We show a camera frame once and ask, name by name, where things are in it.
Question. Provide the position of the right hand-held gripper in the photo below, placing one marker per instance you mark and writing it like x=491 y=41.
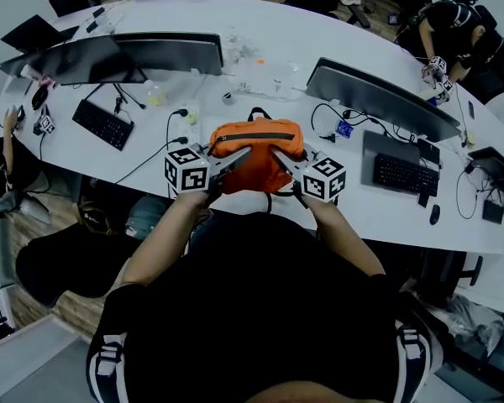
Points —
x=323 y=179

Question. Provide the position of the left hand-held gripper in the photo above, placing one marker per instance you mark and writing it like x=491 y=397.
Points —
x=187 y=170

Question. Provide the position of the orange backpack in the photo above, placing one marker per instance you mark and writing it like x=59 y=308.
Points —
x=256 y=170

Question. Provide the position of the person's left forearm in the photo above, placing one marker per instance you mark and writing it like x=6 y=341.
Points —
x=164 y=233

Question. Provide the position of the person's right forearm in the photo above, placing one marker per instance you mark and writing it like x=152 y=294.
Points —
x=344 y=233

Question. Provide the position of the white power strip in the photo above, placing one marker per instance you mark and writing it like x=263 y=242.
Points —
x=193 y=132

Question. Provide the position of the yellow plug adapter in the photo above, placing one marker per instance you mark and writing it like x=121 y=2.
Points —
x=191 y=118

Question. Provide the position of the blue packet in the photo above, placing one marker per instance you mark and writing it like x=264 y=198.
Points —
x=344 y=128

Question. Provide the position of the grey desk mat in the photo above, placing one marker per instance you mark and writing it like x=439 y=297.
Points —
x=386 y=143

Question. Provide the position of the clear bottle with yellow liquid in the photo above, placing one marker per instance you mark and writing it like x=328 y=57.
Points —
x=155 y=95

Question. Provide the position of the wide grey-backed computer monitor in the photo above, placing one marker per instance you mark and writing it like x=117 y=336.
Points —
x=374 y=95

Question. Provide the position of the white table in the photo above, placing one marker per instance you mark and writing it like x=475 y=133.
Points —
x=277 y=48

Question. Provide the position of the black keyboard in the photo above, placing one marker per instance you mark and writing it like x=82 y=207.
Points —
x=405 y=174
x=103 y=124

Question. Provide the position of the small black adapter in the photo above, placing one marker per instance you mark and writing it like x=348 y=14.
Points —
x=423 y=200

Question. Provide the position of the black flat device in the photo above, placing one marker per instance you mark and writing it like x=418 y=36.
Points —
x=428 y=150

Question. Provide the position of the person's black shirt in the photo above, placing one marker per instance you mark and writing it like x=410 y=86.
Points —
x=264 y=309

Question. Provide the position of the brown bag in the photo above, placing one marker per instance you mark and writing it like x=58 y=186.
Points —
x=93 y=218

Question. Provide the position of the black computer mouse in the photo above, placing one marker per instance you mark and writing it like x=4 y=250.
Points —
x=40 y=98
x=434 y=215

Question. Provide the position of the black computer monitor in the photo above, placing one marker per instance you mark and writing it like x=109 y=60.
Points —
x=84 y=59

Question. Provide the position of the black office chair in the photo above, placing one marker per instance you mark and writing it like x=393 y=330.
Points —
x=75 y=263

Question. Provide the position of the spare grey hand-held gripper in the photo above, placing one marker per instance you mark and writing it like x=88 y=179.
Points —
x=45 y=123

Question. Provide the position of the dark grey laptop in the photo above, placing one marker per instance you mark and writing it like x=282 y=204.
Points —
x=495 y=168

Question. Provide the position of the black box device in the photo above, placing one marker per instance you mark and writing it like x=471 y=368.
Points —
x=492 y=211

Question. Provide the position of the black laptop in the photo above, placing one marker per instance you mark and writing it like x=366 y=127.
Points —
x=33 y=34

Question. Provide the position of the grey cloth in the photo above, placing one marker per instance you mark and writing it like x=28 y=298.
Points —
x=474 y=319

